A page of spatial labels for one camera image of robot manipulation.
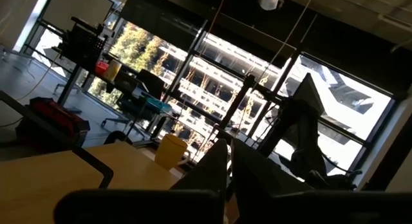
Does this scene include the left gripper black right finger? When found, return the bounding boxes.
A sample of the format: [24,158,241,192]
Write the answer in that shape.
[230,138,412,224]

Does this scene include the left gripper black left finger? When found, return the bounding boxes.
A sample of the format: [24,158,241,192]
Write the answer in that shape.
[53,138,229,224]

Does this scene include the yellow-orange and white mug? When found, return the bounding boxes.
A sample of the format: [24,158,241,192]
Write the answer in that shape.
[154,133,191,172]

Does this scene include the black backpack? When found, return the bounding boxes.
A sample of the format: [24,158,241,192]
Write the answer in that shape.
[103,130,133,146]

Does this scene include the teal box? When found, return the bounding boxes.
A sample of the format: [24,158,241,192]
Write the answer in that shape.
[143,97,172,113]

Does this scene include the black office chair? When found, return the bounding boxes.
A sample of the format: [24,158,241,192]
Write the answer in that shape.
[101,68,165,135]

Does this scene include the yellow container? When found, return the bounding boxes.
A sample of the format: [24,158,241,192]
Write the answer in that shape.
[103,59,123,82]

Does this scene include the red container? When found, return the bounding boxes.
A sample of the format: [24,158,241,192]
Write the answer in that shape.
[95,60,110,77]

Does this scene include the red bag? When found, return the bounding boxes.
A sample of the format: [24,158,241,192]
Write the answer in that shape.
[15,97,91,148]

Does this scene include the black metal desk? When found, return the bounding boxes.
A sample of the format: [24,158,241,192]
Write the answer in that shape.
[51,46,181,122]

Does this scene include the black pegboard crate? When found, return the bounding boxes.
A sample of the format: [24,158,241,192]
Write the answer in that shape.
[60,17,109,68]

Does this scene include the white board panel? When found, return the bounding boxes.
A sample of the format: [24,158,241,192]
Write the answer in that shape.
[41,0,116,32]

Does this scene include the black aluminium rig frame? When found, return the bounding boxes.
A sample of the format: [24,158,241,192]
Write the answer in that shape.
[215,72,290,138]

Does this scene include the pale hanging cable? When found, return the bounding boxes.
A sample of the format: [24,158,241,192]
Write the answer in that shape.
[256,0,315,88]

